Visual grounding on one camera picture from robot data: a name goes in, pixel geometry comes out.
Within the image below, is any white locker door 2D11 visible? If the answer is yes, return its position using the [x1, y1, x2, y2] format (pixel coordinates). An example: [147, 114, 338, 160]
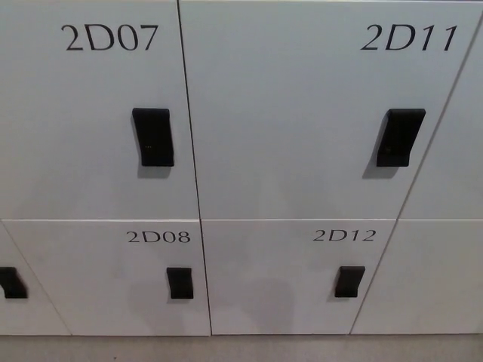
[177, 0, 475, 222]

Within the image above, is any black handle of door 2D12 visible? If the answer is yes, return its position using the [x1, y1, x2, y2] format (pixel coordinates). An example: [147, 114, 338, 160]
[334, 265, 367, 299]

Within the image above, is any white locker door 2D08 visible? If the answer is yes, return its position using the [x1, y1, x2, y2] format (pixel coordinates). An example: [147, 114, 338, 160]
[1, 219, 213, 338]

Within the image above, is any white locker door 2D07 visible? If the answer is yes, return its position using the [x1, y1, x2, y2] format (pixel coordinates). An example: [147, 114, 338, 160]
[0, 0, 202, 222]

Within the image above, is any black handle of door 2D08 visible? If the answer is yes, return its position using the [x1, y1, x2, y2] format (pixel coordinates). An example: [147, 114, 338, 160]
[166, 267, 195, 300]

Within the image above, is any black handle with curved notch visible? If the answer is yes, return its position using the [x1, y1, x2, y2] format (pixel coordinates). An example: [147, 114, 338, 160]
[0, 266, 29, 300]

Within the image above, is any black handle of door 2D11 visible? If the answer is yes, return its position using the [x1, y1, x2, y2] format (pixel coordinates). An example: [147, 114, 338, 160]
[375, 108, 427, 168]

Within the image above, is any black handle of door 2D07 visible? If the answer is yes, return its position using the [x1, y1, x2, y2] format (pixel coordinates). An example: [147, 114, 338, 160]
[131, 107, 176, 168]

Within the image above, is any white locker door 2D12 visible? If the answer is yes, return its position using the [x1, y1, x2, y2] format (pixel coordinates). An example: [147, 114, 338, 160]
[200, 219, 398, 337]

